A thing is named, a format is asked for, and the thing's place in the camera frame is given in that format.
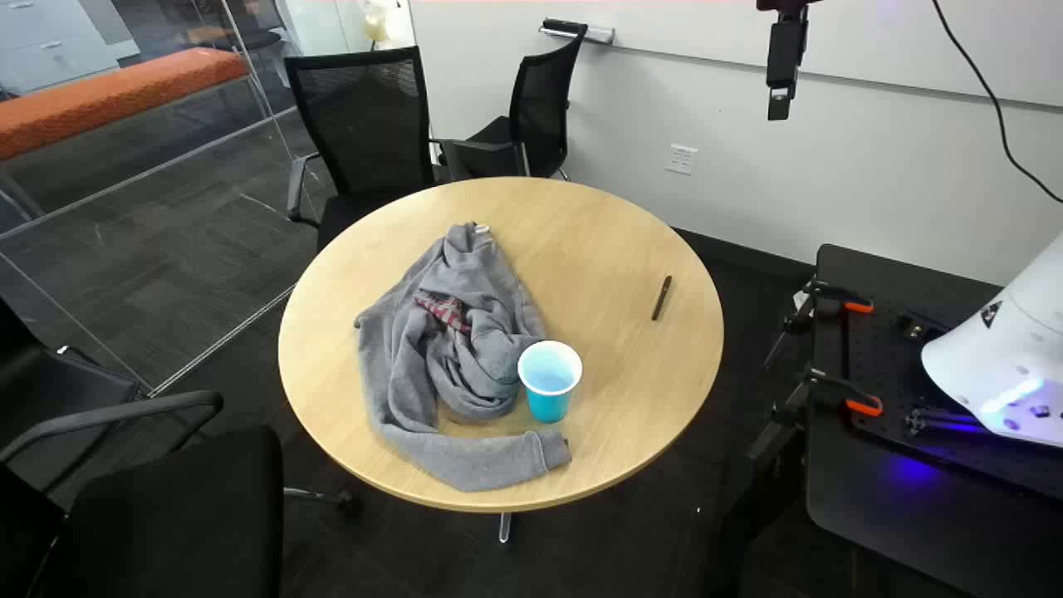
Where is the black plastic chair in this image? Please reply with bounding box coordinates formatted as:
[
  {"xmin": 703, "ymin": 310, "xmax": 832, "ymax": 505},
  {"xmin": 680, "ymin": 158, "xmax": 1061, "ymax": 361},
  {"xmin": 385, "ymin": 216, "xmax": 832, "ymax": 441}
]
[{"xmin": 0, "ymin": 297, "xmax": 145, "ymax": 444}]

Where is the whiteboard tray rail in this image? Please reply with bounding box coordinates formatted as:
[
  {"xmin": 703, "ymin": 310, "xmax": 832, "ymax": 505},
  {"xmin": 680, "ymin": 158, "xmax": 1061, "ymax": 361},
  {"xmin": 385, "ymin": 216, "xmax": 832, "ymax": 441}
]
[{"xmin": 541, "ymin": 15, "xmax": 1063, "ymax": 114}]

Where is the grey hoodie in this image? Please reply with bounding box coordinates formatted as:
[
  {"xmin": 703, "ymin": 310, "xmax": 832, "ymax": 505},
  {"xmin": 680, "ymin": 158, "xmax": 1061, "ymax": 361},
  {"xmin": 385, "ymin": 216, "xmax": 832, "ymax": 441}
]
[{"xmin": 351, "ymin": 219, "xmax": 575, "ymax": 494}]

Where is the orange bench cushion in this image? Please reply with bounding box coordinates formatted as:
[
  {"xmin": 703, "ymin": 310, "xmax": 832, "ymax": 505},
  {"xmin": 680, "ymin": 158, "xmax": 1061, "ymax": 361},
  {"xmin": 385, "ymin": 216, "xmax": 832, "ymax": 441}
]
[{"xmin": 0, "ymin": 44, "xmax": 254, "ymax": 162}]

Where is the glass partition panel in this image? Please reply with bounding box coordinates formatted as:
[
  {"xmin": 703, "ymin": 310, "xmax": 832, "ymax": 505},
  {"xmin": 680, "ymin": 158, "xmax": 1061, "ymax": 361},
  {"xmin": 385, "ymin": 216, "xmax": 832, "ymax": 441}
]
[{"xmin": 0, "ymin": 0, "xmax": 334, "ymax": 403}]

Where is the black mesh office chair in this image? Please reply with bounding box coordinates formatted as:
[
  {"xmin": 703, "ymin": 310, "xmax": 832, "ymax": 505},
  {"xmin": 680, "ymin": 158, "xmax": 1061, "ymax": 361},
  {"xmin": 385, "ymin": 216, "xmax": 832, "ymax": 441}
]
[{"xmin": 283, "ymin": 44, "xmax": 440, "ymax": 249}]

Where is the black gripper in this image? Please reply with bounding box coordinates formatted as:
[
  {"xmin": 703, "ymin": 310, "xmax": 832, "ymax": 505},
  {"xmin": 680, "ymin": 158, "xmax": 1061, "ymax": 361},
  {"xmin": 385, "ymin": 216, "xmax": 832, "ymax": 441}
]
[{"xmin": 757, "ymin": 0, "xmax": 818, "ymax": 124}]

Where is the black office chair with armrest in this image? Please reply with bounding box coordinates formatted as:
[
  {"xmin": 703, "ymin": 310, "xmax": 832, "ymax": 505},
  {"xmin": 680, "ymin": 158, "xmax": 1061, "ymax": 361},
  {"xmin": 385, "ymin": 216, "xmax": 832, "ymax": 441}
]
[{"xmin": 0, "ymin": 384, "xmax": 287, "ymax": 598}]

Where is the white crumpled bag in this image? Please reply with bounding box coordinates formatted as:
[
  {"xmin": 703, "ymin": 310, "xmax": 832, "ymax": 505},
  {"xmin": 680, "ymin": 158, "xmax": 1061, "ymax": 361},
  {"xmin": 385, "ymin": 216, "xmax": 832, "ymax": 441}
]
[{"xmin": 362, "ymin": 0, "xmax": 416, "ymax": 45}]

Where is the black pen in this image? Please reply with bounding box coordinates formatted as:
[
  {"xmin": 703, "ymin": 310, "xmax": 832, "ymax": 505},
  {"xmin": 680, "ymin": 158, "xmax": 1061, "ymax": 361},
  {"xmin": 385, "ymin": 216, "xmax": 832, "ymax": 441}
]
[{"xmin": 649, "ymin": 272, "xmax": 675, "ymax": 327}]

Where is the blue plastic cup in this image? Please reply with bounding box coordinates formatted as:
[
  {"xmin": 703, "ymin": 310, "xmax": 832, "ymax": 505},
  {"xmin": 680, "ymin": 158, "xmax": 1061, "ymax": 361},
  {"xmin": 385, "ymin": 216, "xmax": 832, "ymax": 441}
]
[{"xmin": 514, "ymin": 338, "xmax": 585, "ymax": 424}]

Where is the black chair with chrome legs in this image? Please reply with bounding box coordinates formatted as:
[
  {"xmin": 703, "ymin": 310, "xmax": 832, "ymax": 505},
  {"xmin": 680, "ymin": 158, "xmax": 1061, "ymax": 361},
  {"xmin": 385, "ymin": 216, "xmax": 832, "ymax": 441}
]
[{"xmin": 434, "ymin": 15, "xmax": 591, "ymax": 182}]

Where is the orange handled clamp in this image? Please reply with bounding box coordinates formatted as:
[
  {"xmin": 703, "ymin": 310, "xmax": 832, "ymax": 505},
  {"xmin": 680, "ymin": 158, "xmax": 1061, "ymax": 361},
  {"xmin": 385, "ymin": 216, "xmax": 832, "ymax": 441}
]
[
  {"xmin": 747, "ymin": 367, "xmax": 889, "ymax": 463},
  {"xmin": 775, "ymin": 275, "xmax": 877, "ymax": 368}
]

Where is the thin black hanging cable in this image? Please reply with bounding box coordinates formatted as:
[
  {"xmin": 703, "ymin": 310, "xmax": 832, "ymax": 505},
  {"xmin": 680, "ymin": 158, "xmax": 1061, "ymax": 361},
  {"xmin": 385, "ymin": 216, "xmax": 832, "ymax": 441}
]
[{"xmin": 928, "ymin": 0, "xmax": 1063, "ymax": 209}]

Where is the white wall outlet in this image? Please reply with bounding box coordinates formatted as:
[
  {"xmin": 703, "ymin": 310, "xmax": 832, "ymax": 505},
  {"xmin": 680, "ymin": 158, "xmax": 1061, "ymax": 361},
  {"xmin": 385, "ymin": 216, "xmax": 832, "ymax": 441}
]
[{"xmin": 663, "ymin": 138, "xmax": 700, "ymax": 175}]

